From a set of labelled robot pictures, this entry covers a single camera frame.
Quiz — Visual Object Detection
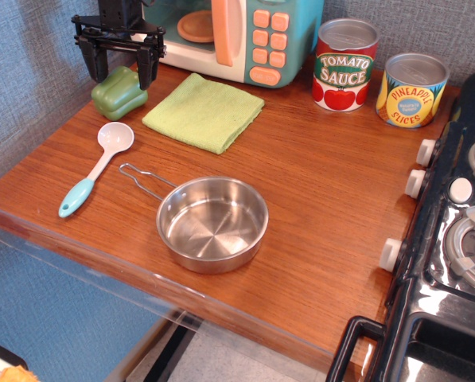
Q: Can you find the black oven door handle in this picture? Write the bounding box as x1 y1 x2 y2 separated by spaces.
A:
326 316 385 382

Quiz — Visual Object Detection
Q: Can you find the white stove knob top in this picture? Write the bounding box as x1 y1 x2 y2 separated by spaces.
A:
416 139 437 167

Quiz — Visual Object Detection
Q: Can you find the white and teal spoon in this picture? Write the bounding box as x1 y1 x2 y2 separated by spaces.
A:
58 122 134 218

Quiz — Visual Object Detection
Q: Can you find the teal toy microwave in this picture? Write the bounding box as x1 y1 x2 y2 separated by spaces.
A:
142 1 324 88

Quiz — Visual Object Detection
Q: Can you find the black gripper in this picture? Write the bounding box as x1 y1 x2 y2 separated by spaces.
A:
72 1 166 90

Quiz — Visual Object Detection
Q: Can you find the orange microwave plate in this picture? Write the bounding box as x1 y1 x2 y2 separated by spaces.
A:
177 10 214 44

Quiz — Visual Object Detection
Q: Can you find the white stove knob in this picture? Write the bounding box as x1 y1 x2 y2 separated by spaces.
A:
404 170 426 199
416 139 437 167
379 238 403 272

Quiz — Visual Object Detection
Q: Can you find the pineapple slices can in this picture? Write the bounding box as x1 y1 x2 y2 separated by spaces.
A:
376 53 450 129

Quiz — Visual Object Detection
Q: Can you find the white stove button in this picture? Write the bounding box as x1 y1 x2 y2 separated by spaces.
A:
449 177 473 204

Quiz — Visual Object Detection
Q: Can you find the green toy bell pepper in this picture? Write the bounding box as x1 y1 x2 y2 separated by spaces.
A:
91 66 148 121

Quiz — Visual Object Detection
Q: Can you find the orange object bottom left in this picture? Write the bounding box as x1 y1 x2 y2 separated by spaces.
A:
0 365 39 382

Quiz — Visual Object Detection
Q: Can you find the tomato sauce can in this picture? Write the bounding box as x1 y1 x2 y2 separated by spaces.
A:
312 18 380 111

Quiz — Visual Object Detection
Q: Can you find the white stove knob bottom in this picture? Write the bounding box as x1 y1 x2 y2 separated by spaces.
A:
379 238 403 272

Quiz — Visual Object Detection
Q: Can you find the grey burner lower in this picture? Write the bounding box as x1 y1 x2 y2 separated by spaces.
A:
445 206 475 288

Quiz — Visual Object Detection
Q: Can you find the white stove knob middle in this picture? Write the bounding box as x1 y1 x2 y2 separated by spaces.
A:
404 170 426 199

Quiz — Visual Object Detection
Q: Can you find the green towel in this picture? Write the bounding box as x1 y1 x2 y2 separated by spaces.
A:
142 73 265 154

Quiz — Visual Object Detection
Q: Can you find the small steel pan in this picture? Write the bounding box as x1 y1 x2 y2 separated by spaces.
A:
119 163 269 275

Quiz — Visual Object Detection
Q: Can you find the black toy stove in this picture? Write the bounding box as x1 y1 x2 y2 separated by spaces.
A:
325 68 475 382

